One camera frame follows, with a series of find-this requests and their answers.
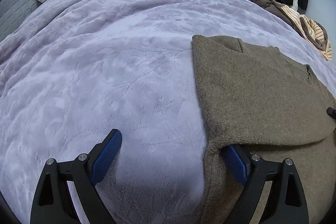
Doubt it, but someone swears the olive brown knit sweater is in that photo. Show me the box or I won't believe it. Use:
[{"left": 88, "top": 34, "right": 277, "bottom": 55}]
[{"left": 192, "top": 35, "right": 335, "bottom": 223}]

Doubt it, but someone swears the lavender plush bed blanket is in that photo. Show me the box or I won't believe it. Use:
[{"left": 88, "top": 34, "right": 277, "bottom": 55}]
[{"left": 1, "top": 0, "right": 335, "bottom": 223}]

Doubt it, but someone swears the striped cream brown garment pile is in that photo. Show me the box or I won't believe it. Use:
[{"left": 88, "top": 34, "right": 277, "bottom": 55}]
[{"left": 249, "top": 0, "right": 333, "bottom": 61}]

